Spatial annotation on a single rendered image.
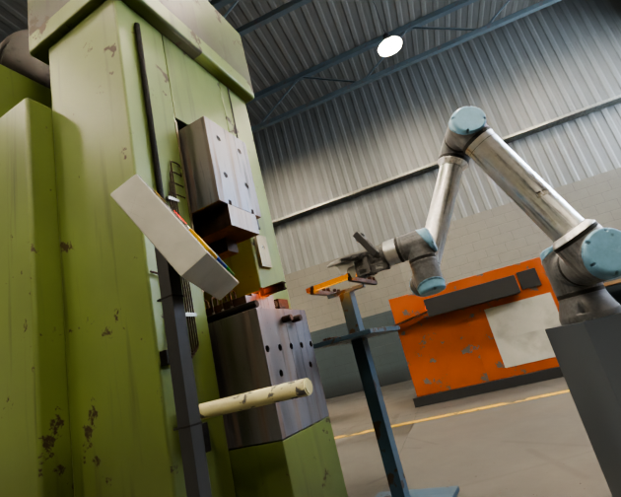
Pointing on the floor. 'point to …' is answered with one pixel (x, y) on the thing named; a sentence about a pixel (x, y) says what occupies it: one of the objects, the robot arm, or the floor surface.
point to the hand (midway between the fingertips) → (334, 266)
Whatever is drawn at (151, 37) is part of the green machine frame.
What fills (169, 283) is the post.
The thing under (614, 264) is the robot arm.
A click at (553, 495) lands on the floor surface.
